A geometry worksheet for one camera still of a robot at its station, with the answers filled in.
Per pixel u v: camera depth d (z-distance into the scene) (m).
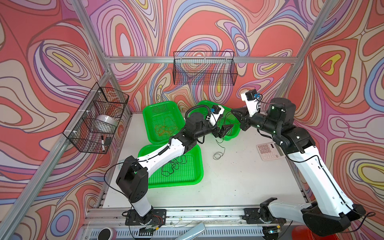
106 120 0.73
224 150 1.00
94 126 0.72
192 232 0.67
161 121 1.15
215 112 0.60
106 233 0.66
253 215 0.73
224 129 0.64
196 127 0.58
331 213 0.37
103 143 0.72
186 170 0.88
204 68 0.84
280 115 0.43
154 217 0.73
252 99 0.49
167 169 0.90
